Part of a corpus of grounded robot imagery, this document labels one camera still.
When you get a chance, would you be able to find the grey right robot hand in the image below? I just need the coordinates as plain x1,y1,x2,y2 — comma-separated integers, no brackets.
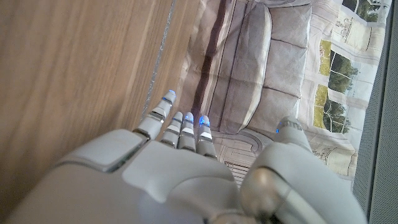
2,89,370,224

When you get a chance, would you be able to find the printed living room backdrop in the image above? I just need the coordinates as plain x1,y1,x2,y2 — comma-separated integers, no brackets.
175,0,394,187

